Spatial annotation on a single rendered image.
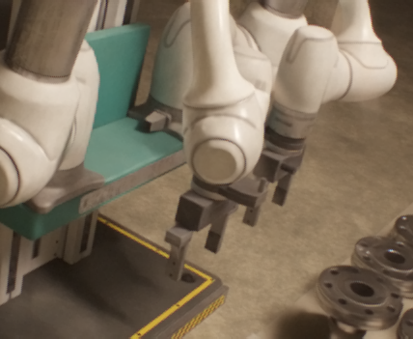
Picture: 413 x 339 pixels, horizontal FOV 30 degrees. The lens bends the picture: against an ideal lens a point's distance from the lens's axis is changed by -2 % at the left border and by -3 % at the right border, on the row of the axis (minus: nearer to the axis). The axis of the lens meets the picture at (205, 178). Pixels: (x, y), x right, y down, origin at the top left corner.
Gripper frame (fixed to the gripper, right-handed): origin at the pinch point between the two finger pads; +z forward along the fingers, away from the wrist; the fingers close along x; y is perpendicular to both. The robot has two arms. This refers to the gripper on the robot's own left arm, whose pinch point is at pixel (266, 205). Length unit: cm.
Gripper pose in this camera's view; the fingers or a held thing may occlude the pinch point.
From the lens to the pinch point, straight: 161.9
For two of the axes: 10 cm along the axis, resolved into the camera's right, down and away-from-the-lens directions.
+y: 8.3, 4.0, -3.8
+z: -2.2, 8.7, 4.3
